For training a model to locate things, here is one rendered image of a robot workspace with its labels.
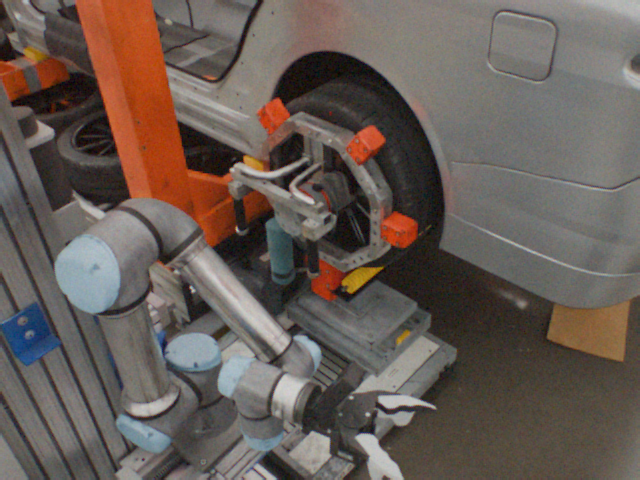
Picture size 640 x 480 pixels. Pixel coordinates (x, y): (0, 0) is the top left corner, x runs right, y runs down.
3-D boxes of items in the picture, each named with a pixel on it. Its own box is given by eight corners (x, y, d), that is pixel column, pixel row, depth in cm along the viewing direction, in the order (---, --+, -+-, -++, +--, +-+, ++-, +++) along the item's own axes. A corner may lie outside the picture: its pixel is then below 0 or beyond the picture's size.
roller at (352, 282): (398, 258, 243) (399, 247, 239) (349, 299, 226) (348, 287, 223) (386, 252, 246) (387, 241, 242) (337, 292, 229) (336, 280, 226)
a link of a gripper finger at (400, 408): (427, 416, 106) (373, 422, 104) (431, 390, 103) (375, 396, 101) (433, 430, 103) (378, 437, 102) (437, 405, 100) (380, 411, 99)
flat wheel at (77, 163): (43, 192, 330) (27, 154, 316) (115, 133, 378) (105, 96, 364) (151, 213, 311) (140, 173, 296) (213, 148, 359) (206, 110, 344)
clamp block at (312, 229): (334, 227, 192) (333, 214, 188) (314, 242, 187) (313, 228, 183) (322, 221, 194) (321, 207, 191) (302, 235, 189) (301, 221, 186)
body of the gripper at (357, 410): (380, 435, 104) (315, 409, 109) (383, 398, 100) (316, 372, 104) (361, 469, 98) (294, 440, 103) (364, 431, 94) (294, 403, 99)
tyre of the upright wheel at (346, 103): (378, 258, 258) (489, 202, 203) (340, 289, 245) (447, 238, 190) (287, 127, 257) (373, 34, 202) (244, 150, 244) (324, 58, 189)
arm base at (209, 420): (204, 450, 143) (197, 424, 136) (163, 415, 151) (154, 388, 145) (252, 407, 151) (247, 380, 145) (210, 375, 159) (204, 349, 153)
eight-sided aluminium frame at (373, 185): (390, 283, 218) (395, 147, 184) (378, 293, 214) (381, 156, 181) (281, 223, 248) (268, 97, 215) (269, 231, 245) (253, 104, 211)
